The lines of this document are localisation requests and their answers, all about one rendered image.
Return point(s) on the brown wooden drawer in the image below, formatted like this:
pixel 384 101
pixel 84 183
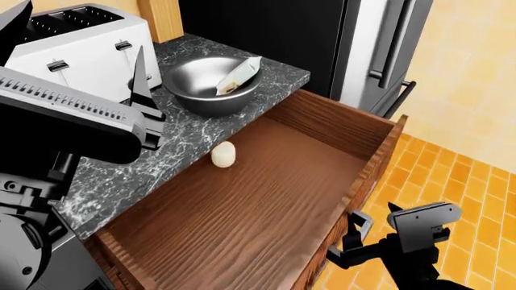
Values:
pixel 242 211

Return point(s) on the white four-slot toaster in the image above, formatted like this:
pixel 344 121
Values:
pixel 80 51

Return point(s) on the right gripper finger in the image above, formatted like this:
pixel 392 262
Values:
pixel 394 209
pixel 354 250

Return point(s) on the stainless steel fridge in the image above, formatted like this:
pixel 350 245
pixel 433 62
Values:
pixel 363 45

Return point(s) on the light wooden cabinet panel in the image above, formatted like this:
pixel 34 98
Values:
pixel 161 18

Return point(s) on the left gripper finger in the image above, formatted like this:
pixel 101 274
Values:
pixel 12 27
pixel 141 87

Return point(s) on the grey toaster lever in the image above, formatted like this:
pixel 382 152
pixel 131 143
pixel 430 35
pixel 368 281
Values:
pixel 55 65
pixel 122 45

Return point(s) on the white wrapped bar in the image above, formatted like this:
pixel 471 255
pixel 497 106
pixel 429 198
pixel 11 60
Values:
pixel 240 75

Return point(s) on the small white egg-shaped object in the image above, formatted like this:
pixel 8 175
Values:
pixel 223 155

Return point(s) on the metal bowl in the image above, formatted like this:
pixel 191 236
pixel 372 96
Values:
pixel 193 87

